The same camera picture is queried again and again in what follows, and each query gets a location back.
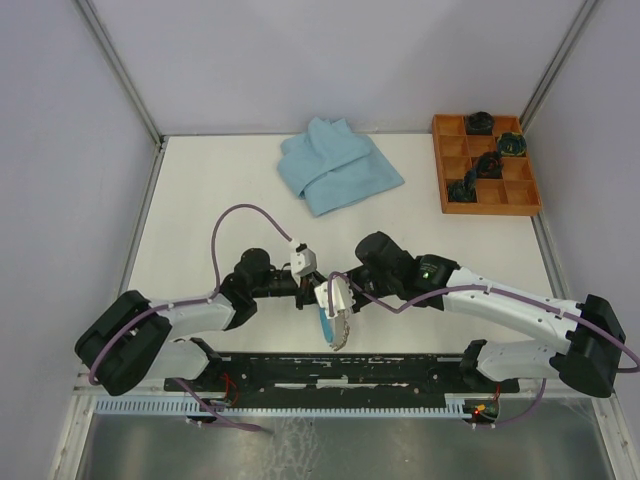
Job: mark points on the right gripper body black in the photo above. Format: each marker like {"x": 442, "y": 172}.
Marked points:
{"x": 377, "y": 286}

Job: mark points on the metal key organizer plate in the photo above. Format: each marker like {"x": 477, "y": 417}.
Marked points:
{"x": 335, "y": 328}

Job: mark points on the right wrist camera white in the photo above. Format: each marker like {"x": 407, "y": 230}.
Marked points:
{"x": 335, "y": 297}

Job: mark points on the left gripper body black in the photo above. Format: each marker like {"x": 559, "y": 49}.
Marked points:
{"x": 303, "y": 293}

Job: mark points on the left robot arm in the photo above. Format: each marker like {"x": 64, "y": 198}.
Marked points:
{"x": 137, "y": 339}

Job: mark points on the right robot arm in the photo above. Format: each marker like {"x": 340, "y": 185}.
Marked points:
{"x": 578, "y": 343}

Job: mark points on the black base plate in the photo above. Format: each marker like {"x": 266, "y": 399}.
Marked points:
{"x": 342, "y": 381}

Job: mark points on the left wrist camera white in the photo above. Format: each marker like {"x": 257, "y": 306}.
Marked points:
{"x": 302, "y": 260}

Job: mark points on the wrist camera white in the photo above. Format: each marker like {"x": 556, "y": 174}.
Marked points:
{"x": 335, "y": 297}
{"x": 302, "y": 260}

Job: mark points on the light blue cloth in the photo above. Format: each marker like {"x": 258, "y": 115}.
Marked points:
{"x": 330, "y": 167}

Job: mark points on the wooden compartment tray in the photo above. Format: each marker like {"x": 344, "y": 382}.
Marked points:
{"x": 483, "y": 165}

